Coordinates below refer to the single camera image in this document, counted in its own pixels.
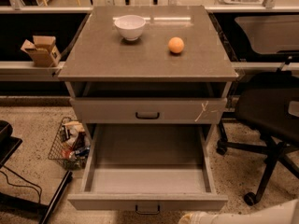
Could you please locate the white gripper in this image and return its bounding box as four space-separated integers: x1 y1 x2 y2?
178 212 218 224

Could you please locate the grey drawer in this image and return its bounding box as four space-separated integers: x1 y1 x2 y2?
68 124 227 215
70 98 227 124

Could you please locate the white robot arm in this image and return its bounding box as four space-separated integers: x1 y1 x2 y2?
178 199 299 224

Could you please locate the grey top drawer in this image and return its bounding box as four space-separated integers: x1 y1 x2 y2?
70 98 227 124

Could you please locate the grey drawer cabinet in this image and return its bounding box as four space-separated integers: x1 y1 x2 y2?
57 5 239 129

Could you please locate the black office chair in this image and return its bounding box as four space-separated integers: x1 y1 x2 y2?
216 65 299 206

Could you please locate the orange fruit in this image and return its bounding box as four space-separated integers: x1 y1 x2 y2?
168 37 184 54

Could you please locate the black stand base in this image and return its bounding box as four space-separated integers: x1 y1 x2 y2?
0 120 72 224

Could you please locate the white bowl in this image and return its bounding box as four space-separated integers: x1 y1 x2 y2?
114 15 146 41

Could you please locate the open cardboard box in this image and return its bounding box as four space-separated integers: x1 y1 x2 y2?
21 35 61 67

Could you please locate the wire basket with items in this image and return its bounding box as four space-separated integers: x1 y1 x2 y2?
48 117 91 170

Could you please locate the black cable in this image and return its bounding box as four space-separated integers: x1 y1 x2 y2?
0 165 43 204

